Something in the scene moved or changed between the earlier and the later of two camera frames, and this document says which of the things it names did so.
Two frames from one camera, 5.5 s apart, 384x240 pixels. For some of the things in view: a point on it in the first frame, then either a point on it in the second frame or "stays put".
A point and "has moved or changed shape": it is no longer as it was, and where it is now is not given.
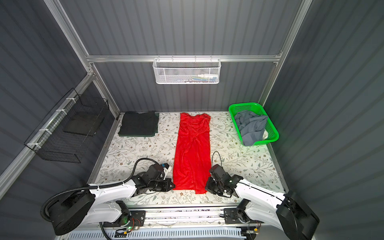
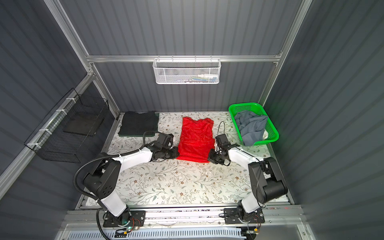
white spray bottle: x=208 y=75 stays put
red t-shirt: x=192 y=165 has moved or changed shape
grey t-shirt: x=251 y=126 stays put
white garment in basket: x=265 y=134 stays put
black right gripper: x=208 y=187 → x=212 y=158
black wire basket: x=67 y=131 stays put
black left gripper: x=168 y=181 → x=175 y=152
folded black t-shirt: x=144 y=124 stays put
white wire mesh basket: x=186 y=71 stays put
